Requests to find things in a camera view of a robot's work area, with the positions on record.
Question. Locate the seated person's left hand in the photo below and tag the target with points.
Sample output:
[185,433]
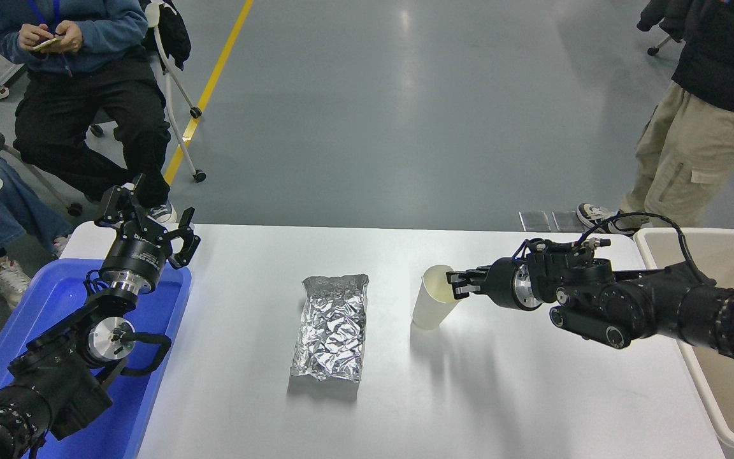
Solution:
[72,37]

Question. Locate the blue plastic tray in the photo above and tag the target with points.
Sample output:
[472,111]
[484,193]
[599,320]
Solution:
[61,299]

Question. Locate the metal floor plate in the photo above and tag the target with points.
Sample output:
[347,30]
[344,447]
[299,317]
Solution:
[534,220]
[564,220]

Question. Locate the crumpled silver foil tray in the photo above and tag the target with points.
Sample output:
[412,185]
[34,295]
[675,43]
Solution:
[332,331]

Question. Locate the large pale dustbin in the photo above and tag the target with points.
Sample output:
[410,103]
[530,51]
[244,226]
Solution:
[724,382]

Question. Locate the black jacket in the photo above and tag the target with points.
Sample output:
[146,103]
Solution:
[172,32]

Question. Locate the smartphone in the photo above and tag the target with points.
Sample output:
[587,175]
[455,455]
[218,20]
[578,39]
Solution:
[47,43]

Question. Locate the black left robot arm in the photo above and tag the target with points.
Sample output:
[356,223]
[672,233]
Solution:
[55,382]

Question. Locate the standing person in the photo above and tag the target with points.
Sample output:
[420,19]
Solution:
[711,95]

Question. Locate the black chair caster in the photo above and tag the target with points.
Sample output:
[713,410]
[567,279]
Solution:
[654,49]

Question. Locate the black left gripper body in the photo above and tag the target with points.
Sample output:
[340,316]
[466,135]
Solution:
[137,255]

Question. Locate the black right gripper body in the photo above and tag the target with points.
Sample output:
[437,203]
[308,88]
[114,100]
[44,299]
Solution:
[501,284]

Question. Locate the white-framed wheeled chair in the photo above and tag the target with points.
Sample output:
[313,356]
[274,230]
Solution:
[179,95]

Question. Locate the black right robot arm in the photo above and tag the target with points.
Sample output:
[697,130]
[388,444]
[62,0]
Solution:
[634,303]

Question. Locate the white paper cup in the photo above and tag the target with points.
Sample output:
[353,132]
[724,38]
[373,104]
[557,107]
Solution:
[431,306]

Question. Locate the seated person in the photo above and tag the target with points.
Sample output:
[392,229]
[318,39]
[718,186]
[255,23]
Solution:
[86,102]

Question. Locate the seated person's right hand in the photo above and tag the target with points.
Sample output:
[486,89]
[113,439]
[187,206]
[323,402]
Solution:
[32,37]

